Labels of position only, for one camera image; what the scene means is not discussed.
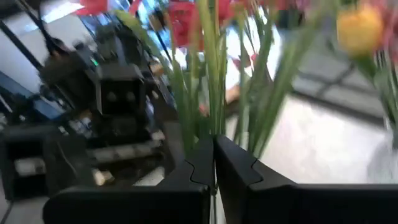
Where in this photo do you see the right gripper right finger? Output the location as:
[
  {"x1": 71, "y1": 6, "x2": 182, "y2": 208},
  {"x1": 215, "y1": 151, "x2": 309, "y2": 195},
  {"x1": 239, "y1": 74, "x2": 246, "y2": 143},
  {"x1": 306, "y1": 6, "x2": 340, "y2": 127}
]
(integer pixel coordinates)
[{"x1": 215, "y1": 136, "x2": 398, "y2": 224}]

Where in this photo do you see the clear glass vase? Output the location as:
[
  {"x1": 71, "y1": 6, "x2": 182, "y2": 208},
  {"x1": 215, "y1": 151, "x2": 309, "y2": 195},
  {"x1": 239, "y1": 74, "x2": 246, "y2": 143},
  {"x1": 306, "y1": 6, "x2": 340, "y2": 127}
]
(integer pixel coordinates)
[{"x1": 366, "y1": 116, "x2": 398, "y2": 184}]

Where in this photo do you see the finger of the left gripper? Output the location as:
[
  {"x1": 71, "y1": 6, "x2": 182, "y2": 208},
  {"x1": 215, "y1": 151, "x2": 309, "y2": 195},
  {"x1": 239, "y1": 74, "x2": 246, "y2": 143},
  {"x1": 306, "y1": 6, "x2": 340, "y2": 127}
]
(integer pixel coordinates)
[
  {"x1": 0, "y1": 124, "x2": 94, "y2": 200},
  {"x1": 163, "y1": 121, "x2": 189, "y2": 175}
]

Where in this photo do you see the red artificial flower spray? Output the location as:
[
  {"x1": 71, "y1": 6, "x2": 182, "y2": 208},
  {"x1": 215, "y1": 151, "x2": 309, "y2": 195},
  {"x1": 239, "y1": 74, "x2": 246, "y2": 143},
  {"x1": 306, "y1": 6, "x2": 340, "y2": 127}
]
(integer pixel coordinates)
[{"x1": 76, "y1": 0, "x2": 315, "y2": 224}]

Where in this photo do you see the white glossy table sheet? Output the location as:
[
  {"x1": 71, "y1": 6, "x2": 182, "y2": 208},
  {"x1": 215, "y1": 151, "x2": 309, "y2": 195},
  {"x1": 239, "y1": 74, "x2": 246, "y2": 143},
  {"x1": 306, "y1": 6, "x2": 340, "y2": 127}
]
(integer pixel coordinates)
[{"x1": 133, "y1": 93, "x2": 389, "y2": 187}]

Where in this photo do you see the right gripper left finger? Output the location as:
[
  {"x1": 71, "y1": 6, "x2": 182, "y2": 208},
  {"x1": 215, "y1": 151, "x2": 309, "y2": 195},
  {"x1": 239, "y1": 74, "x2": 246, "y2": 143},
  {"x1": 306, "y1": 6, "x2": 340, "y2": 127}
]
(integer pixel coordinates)
[{"x1": 42, "y1": 136, "x2": 215, "y2": 224}]

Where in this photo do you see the yellow artificial tulip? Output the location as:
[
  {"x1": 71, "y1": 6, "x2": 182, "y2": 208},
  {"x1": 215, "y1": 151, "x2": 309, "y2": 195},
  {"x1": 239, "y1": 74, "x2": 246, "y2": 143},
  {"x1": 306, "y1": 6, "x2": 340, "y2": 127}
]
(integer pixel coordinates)
[{"x1": 337, "y1": 1, "x2": 398, "y2": 125}]

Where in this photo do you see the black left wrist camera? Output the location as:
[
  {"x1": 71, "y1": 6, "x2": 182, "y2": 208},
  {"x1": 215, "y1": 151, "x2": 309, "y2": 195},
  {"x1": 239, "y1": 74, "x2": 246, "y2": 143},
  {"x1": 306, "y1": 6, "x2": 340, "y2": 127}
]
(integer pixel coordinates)
[{"x1": 98, "y1": 63, "x2": 147, "y2": 116}]

